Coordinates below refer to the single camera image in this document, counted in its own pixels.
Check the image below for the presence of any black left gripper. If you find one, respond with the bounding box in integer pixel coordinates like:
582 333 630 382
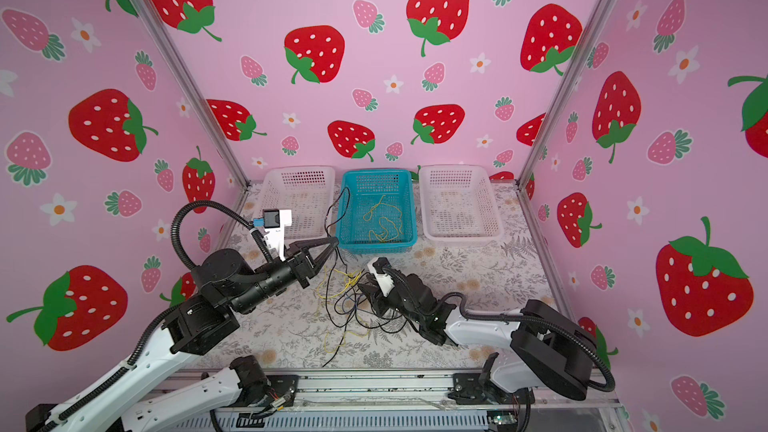
232 237 335 321

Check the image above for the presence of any cable bundle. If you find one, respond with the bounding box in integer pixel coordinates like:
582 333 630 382
320 263 415 370

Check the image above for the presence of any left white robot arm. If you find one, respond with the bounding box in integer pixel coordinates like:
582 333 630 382
25 200 339 431

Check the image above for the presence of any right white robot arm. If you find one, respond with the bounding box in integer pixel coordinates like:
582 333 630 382
359 270 616 401

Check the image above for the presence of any left white plastic basket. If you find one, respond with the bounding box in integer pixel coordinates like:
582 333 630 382
254 166 335 242

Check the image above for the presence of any white plastic basket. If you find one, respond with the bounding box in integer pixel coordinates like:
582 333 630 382
419 164 504 247
254 166 335 242

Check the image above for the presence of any teal plastic basket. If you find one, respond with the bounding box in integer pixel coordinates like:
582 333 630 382
336 169 418 256

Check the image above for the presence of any right white plastic basket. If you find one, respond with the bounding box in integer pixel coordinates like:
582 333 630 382
419 164 504 247

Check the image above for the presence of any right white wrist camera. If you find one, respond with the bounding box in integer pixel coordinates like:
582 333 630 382
367 257 395 297

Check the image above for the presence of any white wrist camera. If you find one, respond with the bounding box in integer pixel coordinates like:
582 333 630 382
250 209 292 262
367 257 395 297

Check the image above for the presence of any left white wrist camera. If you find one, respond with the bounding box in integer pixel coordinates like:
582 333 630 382
250 209 292 262

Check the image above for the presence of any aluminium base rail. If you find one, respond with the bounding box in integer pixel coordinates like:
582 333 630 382
149 368 625 432

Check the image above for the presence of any left aluminium corner post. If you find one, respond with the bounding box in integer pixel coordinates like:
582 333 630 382
131 0 250 189

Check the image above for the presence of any aluminium corner post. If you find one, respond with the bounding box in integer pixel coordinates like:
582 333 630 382
517 0 618 190
131 0 250 189

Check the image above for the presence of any right aluminium corner post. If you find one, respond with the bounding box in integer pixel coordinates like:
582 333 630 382
517 0 618 190

